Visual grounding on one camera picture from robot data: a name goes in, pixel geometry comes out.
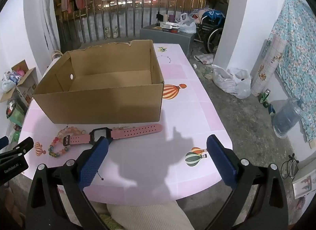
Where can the grey cabinet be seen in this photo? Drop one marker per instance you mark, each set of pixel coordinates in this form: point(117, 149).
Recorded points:
point(170, 39)

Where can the white book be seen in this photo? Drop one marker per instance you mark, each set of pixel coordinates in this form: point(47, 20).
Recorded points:
point(305, 180)

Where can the roll of patterned sheet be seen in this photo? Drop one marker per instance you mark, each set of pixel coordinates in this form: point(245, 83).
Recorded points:
point(269, 66)

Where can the white plastic bag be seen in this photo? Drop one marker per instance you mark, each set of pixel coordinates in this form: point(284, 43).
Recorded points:
point(187, 24)
point(232, 81)

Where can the open carton with clutter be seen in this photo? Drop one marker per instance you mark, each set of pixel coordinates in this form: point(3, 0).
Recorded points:
point(23, 84)

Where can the white flat box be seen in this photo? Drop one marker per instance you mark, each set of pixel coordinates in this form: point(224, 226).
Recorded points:
point(169, 25)

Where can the wheelchair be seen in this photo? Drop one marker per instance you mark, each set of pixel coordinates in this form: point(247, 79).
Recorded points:
point(212, 34)

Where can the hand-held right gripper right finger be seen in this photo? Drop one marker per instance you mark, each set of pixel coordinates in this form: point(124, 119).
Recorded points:
point(221, 158)

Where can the white shoe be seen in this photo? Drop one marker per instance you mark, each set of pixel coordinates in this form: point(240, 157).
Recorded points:
point(107, 32)
point(115, 31)

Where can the white curtain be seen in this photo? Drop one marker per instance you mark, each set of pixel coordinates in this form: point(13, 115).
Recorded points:
point(49, 10)

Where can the colourful packaged toy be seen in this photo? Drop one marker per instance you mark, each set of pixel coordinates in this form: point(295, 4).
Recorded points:
point(12, 113)

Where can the patterned paper sheet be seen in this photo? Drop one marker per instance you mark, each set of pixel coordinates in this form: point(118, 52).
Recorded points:
point(205, 58)

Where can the clear water jug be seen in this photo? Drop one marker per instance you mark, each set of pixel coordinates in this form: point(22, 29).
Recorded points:
point(286, 118)

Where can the green plastic bottle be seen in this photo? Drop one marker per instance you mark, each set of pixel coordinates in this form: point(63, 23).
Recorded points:
point(16, 136)

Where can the cream and green fleece clothing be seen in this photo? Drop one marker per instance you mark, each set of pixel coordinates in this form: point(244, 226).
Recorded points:
point(148, 216)

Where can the large cardboard box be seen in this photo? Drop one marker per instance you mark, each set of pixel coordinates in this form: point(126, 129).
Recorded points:
point(103, 104)

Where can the metal balcony railing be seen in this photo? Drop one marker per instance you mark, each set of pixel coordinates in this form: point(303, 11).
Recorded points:
point(138, 10)

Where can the floral printed cloth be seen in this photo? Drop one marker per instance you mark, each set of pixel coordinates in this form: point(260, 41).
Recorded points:
point(296, 47)

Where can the small black device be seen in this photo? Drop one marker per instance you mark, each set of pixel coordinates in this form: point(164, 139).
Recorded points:
point(160, 17)

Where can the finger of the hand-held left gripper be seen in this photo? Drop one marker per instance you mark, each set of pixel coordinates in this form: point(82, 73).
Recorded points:
point(3, 142)
point(18, 147)

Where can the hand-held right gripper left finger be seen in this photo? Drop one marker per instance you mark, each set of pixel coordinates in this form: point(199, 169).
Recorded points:
point(95, 160)

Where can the green drink can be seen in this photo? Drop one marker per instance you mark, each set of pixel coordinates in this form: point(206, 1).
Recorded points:
point(265, 95)

